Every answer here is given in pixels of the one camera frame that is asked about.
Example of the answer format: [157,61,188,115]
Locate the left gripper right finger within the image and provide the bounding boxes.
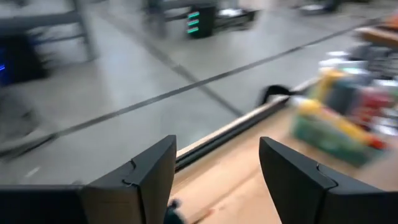
[259,136,398,224]

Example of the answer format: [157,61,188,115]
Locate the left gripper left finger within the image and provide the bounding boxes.
[0,134,177,224]

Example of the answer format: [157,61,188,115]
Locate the teal plastic bin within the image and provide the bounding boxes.
[290,68,391,168]

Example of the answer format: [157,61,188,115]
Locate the black lit computer tower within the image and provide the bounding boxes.
[0,32,50,87]

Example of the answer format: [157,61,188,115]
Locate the black tower teal lights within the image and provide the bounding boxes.
[185,5,217,40]

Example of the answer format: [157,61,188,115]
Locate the black frame handle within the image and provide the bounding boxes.
[256,84,298,107]

